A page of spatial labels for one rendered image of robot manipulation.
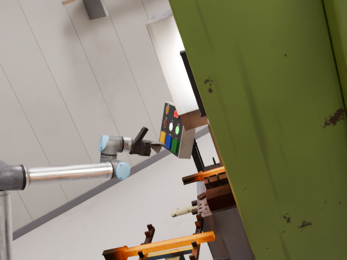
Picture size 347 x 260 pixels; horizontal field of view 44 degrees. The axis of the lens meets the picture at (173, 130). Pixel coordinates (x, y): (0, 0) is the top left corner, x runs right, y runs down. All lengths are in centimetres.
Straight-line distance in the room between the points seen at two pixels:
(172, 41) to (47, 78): 285
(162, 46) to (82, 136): 298
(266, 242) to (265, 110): 52
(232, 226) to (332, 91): 79
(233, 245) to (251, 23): 105
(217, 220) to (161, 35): 83
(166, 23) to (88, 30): 288
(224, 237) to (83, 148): 290
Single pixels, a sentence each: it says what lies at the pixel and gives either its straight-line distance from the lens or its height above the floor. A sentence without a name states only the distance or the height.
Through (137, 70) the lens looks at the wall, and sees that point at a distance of 473.
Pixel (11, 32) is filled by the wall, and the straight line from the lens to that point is 440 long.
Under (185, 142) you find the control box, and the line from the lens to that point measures 242.
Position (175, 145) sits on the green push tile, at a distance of 245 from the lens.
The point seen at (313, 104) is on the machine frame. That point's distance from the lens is 147.
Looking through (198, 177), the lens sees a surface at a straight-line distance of 206.
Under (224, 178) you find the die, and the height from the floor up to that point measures 99.
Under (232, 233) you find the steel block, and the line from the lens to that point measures 197.
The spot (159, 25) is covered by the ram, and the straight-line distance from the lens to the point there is 172.
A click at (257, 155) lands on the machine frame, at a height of 126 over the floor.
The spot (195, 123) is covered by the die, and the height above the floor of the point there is 129.
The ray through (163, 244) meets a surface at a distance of 162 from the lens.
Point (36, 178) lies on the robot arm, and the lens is 204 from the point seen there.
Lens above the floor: 192
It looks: 20 degrees down
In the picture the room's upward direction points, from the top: 20 degrees counter-clockwise
